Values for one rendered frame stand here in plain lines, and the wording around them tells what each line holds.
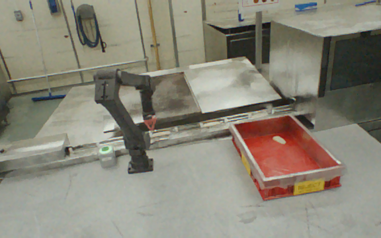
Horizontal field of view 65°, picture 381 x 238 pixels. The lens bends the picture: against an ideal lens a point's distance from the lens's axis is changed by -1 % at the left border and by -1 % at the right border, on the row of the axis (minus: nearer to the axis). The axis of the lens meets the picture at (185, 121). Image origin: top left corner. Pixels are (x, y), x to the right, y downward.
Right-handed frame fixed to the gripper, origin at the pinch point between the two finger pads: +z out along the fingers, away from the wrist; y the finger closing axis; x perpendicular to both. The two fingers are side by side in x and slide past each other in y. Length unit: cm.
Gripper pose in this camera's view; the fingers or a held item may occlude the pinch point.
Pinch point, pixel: (151, 125)
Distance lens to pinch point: 158.7
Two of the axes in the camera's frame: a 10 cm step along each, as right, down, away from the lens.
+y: -1.9, -4.1, 8.9
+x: -9.8, 1.7, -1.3
